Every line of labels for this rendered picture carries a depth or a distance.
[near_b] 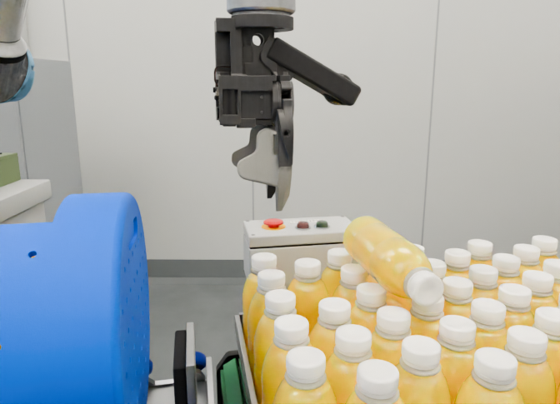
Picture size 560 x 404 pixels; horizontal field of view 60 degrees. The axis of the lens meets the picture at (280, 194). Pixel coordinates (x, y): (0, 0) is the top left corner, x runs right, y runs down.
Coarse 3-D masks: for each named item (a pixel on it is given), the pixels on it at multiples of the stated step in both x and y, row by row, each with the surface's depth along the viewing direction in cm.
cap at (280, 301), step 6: (270, 294) 61; (276, 294) 61; (282, 294) 61; (288, 294) 61; (294, 294) 61; (270, 300) 60; (276, 300) 60; (282, 300) 60; (288, 300) 60; (294, 300) 60; (270, 306) 60; (276, 306) 59; (282, 306) 59; (288, 306) 60; (294, 306) 60; (270, 312) 60; (276, 312) 60; (282, 312) 60; (288, 312) 60
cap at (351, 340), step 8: (344, 328) 53; (352, 328) 53; (360, 328) 53; (336, 336) 52; (344, 336) 51; (352, 336) 51; (360, 336) 51; (368, 336) 51; (336, 344) 52; (344, 344) 51; (352, 344) 50; (360, 344) 50; (368, 344) 51; (344, 352) 51; (352, 352) 50; (360, 352) 51; (368, 352) 51
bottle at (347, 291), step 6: (342, 282) 70; (336, 288) 71; (342, 288) 70; (348, 288) 69; (354, 288) 68; (336, 294) 70; (342, 294) 69; (348, 294) 68; (354, 294) 68; (348, 300) 68; (354, 300) 68
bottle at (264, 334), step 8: (264, 312) 61; (296, 312) 61; (264, 320) 61; (272, 320) 60; (264, 328) 60; (272, 328) 59; (256, 336) 61; (264, 336) 60; (272, 336) 59; (256, 344) 61; (264, 344) 60; (256, 352) 61; (264, 352) 60; (256, 360) 61; (256, 368) 62; (256, 376) 62; (256, 384) 62; (256, 392) 62
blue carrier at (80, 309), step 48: (0, 240) 44; (48, 240) 44; (96, 240) 45; (144, 240) 66; (0, 288) 41; (48, 288) 42; (96, 288) 42; (144, 288) 63; (0, 336) 40; (48, 336) 41; (96, 336) 41; (144, 336) 61; (0, 384) 40; (48, 384) 41; (96, 384) 42; (144, 384) 59
